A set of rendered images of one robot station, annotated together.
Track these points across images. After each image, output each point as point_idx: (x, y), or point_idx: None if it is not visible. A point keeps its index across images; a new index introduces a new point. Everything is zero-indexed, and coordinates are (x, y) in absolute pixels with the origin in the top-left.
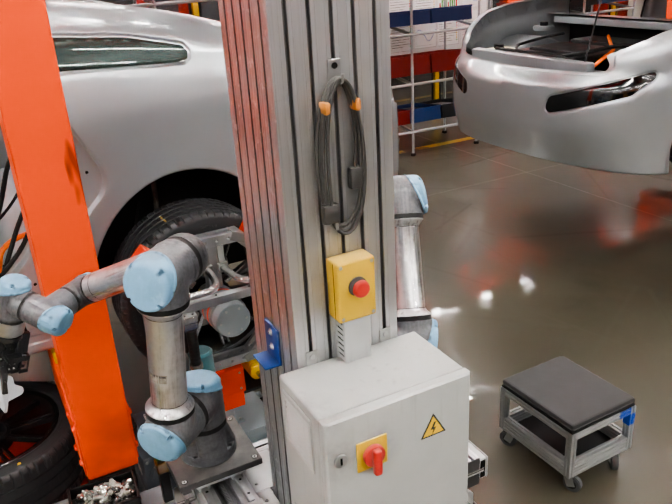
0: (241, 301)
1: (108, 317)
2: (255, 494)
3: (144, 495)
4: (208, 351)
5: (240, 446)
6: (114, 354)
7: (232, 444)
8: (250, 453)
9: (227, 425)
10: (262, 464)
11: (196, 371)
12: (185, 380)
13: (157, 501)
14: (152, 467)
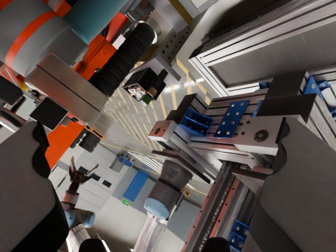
0: (35, 59)
1: (57, 161)
2: (214, 176)
3: (150, 65)
4: (81, 39)
5: (194, 175)
6: (77, 135)
7: (190, 180)
8: (201, 180)
9: (181, 187)
10: (211, 158)
11: (149, 210)
12: (158, 236)
13: (160, 70)
14: (130, 8)
